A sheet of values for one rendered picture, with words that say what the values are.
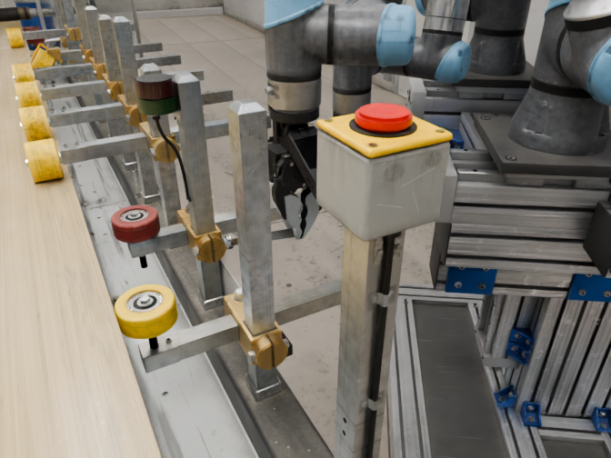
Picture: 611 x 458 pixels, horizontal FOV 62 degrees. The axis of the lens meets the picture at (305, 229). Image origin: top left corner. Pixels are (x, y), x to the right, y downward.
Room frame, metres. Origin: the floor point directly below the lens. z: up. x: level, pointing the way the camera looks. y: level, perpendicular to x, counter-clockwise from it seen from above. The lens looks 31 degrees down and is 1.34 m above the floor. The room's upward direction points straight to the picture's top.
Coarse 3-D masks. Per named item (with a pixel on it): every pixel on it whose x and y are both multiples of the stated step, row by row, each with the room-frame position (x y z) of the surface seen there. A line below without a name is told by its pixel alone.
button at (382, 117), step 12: (360, 108) 0.35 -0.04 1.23; (372, 108) 0.35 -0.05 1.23; (384, 108) 0.35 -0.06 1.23; (396, 108) 0.35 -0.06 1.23; (360, 120) 0.34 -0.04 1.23; (372, 120) 0.33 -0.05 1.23; (384, 120) 0.33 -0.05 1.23; (396, 120) 0.33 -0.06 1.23; (408, 120) 0.33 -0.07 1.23; (384, 132) 0.33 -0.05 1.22; (396, 132) 0.33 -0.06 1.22
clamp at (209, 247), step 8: (184, 216) 0.84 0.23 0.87; (184, 224) 0.82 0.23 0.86; (192, 232) 0.78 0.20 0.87; (208, 232) 0.78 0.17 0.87; (216, 232) 0.78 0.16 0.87; (192, 240) 0.78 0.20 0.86; (200, 240) 0.76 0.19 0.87; (208, 240) 0.75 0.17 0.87; (216, 240) 0.76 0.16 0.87; (192, 248) 0.78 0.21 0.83; (200, 248) 0.75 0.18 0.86; (208, 248) 0.75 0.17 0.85; (216, 248) 0.76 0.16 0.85; (224, 248) 0.77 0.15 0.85; (200, 256) 0.75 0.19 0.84; (208, 256) 0.75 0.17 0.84; (216, 256) 0.76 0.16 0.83
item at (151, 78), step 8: (136, 80) 0.76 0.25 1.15; (144, 80) 0.76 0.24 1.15; (152, 80) 0.76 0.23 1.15; (160, 80) 0.76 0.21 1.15; (168, 80) 0.76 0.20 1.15; (176, 112) 0.77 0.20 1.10; (176, 120) 0.79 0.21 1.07; (160, 128) 0.77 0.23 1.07; (176, 152) 0.78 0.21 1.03; (184, 168) 0.78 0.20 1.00; (184, 176) 0.78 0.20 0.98
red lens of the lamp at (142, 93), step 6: (174, 78) 0.77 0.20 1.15; (138, 84) 0.75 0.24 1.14; (144, 84) 0.74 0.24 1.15; (150, 84) 0.74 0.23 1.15; (156, 84) 0.74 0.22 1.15; (162, 84) 0.75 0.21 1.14; (168, 84) 0.76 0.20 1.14; (174, 84) 0.77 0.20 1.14; (138, 90) 0.75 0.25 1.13; (144, 90) 0.74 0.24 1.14; (150, 90) 0.74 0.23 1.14; (156, 90) 0.74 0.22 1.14; (162, 90) 0.75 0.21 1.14; (168, 90) 0.75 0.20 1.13; (174, 90) 0.77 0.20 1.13; (138, 96) 0.75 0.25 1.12; (144, 96) 0.74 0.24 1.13; (150, 96) 0.74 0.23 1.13; (156, 96) 0.74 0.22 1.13; (162, 96) 0.75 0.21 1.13; (168, 96) 0.75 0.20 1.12
